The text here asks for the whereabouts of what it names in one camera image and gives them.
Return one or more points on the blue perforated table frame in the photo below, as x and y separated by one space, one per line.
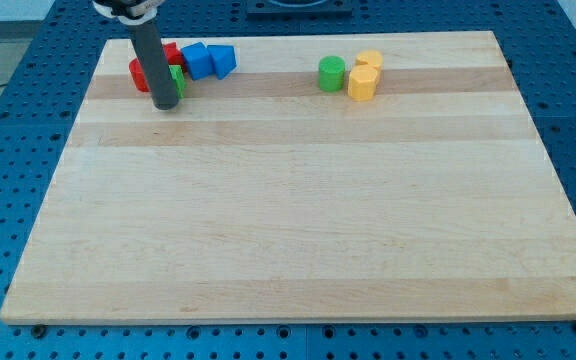
40 104

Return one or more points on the green star block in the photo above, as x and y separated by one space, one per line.
178 79

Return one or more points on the red block behind rod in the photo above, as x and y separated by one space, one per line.
173 54

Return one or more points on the red circle block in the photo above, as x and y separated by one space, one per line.
138 76

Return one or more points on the blue cube block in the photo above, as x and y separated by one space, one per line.
198 61

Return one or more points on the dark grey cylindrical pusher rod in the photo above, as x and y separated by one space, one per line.
147 45

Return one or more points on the light wooden board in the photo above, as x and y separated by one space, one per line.
262 199

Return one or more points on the green cylinder block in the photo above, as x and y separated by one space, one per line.
331 73

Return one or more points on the blue triangle block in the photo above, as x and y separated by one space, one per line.
223 59

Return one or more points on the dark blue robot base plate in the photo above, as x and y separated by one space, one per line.
265 9

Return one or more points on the yellow hexagon block front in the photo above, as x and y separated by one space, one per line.
362 82

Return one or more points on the white and black rod mount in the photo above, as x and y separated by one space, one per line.
128 12

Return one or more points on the yellow block rear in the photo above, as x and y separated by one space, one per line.
372 58

